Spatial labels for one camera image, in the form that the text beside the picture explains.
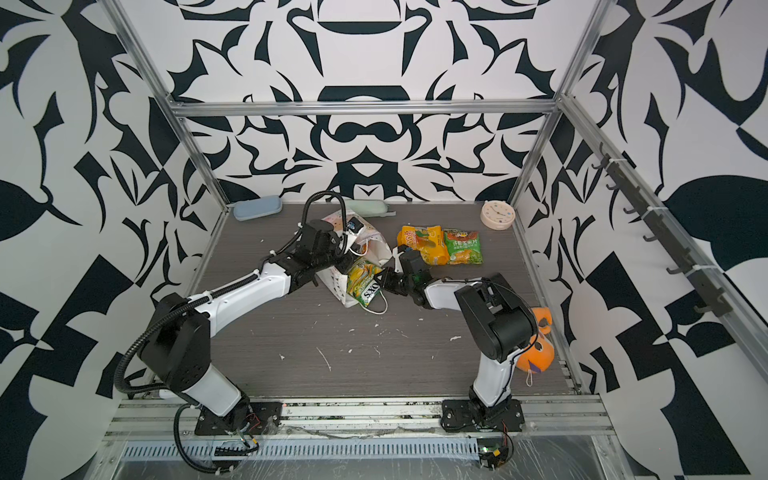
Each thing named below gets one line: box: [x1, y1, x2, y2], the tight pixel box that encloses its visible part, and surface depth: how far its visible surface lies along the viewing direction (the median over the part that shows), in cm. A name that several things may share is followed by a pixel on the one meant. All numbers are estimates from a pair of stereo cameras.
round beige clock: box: [480, 200, 516, 231], surface depth 117 cm
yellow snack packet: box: [397, 225, 450, 265], surface depth 104 cm
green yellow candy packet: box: [347, 259, 383, 307], surface depth 96 cm
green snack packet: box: [443, 228, 483, 265], surface depth 107 cm
